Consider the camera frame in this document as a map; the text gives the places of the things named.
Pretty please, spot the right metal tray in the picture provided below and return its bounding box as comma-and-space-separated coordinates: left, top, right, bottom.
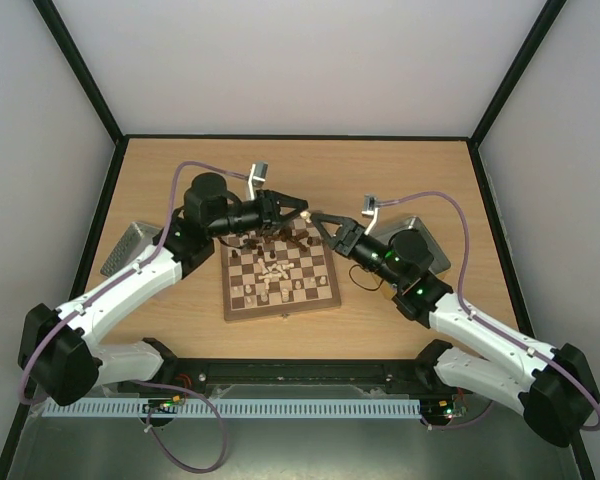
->
371, 215, 451, 276

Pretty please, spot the left metal tray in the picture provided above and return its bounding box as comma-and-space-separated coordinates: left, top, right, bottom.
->
100, 221, 161, 277

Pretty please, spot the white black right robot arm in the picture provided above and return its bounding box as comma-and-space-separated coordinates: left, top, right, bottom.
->
310, 213, 600, 447

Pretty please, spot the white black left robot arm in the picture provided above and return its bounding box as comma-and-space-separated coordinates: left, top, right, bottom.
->
18, 173, 308, 406

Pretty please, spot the black cage frame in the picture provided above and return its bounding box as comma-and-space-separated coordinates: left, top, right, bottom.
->
0, 0, 597, 480

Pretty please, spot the light blue slotted cable duct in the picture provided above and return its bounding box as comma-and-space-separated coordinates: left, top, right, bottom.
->
42, 398, 421, 420

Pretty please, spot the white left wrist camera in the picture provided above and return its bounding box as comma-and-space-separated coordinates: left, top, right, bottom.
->
245, 162, 268, 200

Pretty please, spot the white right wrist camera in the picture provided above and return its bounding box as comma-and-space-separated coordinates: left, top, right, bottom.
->
361, 194, 379, 235

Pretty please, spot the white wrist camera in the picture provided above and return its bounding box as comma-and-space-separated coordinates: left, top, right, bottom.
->
361, 194, 379, 235
245, 162, 268, 200

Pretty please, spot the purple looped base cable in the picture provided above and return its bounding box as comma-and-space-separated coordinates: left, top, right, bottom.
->
142, 385, 227, 474

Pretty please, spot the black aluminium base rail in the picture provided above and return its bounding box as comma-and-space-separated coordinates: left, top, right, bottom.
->
149, 358, 458, 397

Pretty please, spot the wooden folding chess board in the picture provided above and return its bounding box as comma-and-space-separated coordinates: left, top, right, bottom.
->
220, 217, 341, 322

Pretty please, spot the metal tray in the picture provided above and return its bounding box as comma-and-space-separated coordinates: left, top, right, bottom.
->
100, 221, 161, 277
371, 215, 451, 276

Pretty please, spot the pile of white chess pieces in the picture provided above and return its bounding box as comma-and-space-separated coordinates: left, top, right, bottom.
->
254, 258, 295, 284

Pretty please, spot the pile of dark chess pieces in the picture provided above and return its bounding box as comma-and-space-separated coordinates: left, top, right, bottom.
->
240, 227, 322, 252

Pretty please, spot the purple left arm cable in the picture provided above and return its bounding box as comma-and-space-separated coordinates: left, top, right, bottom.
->
18, 160, 246, 405

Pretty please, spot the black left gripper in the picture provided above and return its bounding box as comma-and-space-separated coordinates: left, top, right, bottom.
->
208, 190, 309, 239

